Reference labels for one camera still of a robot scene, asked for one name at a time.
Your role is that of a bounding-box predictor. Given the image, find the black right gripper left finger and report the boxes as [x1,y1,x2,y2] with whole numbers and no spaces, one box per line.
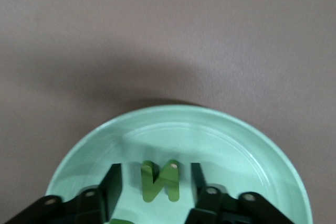
[0,163,124,224]

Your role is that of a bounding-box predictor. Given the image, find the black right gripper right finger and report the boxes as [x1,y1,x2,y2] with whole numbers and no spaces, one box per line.
[184,162,298,224]

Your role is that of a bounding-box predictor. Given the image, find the green letter N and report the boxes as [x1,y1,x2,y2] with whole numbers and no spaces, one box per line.
[140,159,181,204]

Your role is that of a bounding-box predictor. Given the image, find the green letter B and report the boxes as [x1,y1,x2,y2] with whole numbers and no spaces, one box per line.
[108,217,138,224]

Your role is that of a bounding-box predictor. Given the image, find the brown table cover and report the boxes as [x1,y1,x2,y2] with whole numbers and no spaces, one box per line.
[0,0,336,224]

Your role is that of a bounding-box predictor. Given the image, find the green plate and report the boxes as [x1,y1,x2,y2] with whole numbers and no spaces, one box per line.
[46,105,314,224]

